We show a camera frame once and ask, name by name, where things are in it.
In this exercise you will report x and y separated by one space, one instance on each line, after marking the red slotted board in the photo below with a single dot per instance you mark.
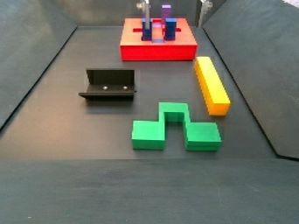
159 49

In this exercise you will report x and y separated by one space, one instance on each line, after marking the green stepped block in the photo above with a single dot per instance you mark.
201 135

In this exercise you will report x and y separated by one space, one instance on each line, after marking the yellow rectangular bar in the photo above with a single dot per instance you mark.
213 92

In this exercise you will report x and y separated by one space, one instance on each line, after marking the purple U-shaped block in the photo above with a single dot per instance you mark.
165 11

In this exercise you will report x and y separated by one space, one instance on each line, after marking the blue U-shaped block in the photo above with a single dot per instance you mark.
169 29

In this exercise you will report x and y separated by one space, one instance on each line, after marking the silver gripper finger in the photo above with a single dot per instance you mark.
143 5
205 5

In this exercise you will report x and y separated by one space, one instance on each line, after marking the black angle bracket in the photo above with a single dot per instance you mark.
109 83

